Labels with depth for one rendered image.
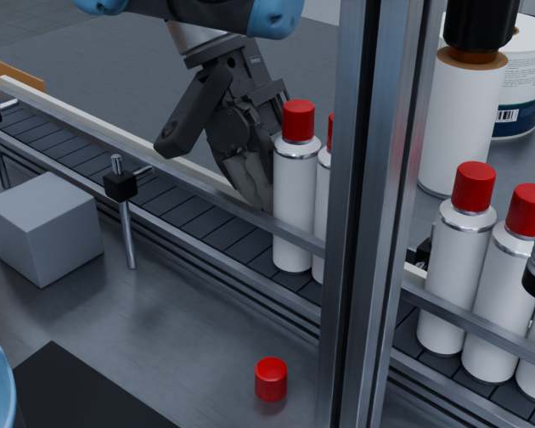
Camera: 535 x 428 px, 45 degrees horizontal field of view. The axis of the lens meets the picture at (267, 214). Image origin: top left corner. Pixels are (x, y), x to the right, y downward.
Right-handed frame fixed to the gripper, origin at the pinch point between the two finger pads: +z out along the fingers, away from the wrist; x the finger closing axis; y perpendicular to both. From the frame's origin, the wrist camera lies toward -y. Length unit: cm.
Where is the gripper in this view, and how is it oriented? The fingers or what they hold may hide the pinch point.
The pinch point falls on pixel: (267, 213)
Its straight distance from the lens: 76.9
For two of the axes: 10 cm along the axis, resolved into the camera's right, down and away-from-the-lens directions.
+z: 3.8, 9.0, 2.3
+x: -6.6, 0.9, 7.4
